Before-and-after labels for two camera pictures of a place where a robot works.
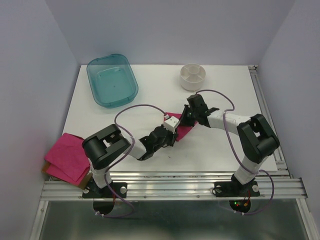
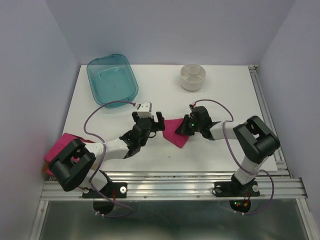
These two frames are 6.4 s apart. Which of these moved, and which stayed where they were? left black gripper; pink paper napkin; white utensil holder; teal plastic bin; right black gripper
Moved: right black gripper; pink paper napkin; left black gripper
Stayed: teal plastic bin; white utensil holder
